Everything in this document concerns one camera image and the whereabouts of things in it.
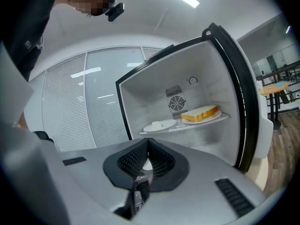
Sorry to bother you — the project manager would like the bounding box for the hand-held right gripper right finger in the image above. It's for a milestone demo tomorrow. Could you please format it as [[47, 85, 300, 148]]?
[[149, 138, 176, 176]]

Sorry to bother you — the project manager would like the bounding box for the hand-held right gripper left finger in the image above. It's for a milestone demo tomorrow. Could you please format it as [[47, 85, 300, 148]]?
[[117, 138, 150, 180]]

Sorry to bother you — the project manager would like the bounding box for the thick toast bread slice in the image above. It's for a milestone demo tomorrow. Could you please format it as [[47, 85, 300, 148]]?
[[180, 105, 219, 123]]

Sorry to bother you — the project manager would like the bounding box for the plate with toast bread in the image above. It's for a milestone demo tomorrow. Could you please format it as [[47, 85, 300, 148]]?
[[181, 109, 222, 125]]

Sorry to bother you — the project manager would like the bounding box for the white mini fridge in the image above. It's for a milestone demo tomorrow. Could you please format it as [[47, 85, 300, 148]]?
[[115, 22, 275, 174]]

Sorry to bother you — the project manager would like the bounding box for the person's right forearm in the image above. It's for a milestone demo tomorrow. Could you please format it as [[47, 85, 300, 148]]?
[[17, 111, 29, 131]]

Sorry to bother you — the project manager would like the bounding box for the round fridge fan grille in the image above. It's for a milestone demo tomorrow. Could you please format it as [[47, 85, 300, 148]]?
[[169, 95, 187, 112]]

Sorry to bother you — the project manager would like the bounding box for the glass partition with white blinds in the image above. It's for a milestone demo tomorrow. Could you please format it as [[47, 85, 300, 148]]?
[[28, 45, 169, 152]]

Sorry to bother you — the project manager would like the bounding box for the black chair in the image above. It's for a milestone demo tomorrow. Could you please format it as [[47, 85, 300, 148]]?
[[33, 130, 55, 149]]

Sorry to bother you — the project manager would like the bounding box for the round wooden table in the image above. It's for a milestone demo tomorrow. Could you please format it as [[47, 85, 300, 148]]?
[[259, 82, 289, 130]]

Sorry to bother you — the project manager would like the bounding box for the black metal railing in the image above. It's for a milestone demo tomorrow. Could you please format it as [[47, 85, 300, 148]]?
[[255, 62, 300, 103]]

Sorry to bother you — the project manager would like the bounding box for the person's black shirt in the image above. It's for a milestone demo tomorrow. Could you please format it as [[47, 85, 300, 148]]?
[[0, 0, 62, 83]]

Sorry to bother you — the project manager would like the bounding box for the white wire fridge shelf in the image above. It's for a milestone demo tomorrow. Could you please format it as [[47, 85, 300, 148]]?
[[138, 112, 231, 135]]

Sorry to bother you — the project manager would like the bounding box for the black head-worn camera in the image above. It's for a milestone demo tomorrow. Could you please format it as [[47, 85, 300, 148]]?
[[105, 2, 125, 22]]

